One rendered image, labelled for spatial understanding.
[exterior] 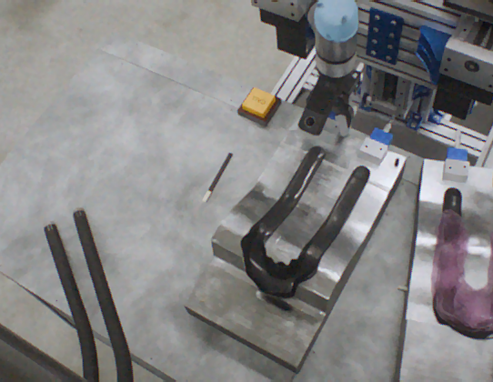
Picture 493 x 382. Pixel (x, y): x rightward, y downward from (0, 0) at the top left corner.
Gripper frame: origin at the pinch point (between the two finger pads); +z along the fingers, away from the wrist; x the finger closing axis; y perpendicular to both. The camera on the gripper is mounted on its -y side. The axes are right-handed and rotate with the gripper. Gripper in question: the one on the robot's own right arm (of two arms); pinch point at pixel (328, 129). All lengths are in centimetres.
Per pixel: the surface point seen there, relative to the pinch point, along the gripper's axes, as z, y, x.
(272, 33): 90, 88, 70
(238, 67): 90, 65, 74
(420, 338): -0.5, -33.5, -35.6
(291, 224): -0.3, -24.0, -3.6
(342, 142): 1.4, -0.8, -3.7
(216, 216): 10.4, -26.0, 14.8
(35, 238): 10, -50, 50
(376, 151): -1.2, -1.2, -11.6
